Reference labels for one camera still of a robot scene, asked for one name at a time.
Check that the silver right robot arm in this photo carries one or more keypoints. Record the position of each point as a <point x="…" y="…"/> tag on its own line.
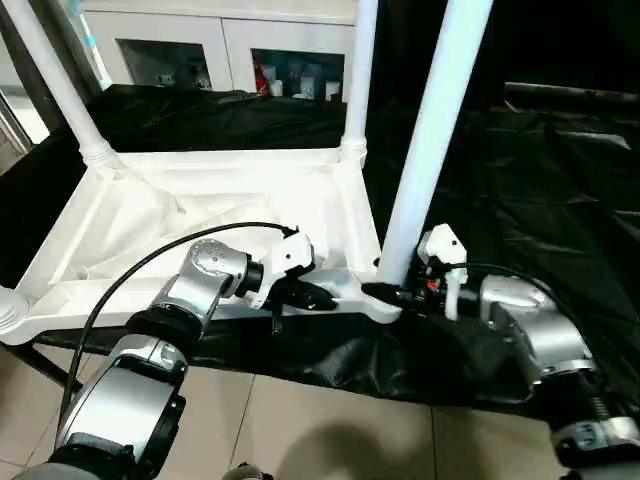
<point x="535" y="315"/>

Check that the grey curtain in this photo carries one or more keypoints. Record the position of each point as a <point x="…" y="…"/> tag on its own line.
<point x="75" y="45"/>

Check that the grey metal rod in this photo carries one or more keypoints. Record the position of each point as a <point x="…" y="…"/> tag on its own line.
<point x="575" y="94"/>

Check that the white cabinet with glass doors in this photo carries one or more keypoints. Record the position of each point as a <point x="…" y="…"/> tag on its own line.
<point x="225" y="30"/>

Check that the black case with gold label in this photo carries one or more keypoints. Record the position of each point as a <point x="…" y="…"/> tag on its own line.
<point x="400" y="50"/>

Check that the dark robot foot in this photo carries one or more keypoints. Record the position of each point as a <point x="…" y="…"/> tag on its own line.
<point x="245" y="472"/>

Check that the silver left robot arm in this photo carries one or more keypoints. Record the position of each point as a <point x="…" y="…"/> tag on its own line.
<point x="200" y="280"/>

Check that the black metal stand leg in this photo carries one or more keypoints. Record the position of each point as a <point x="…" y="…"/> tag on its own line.
<point x="40" y="360"/>

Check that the black mat cover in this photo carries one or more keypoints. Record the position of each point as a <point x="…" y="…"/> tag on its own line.
<point x="540" y="200"/>

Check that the white plastic table top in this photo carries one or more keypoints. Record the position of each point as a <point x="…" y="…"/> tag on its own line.
<point x="200" y="200"/>

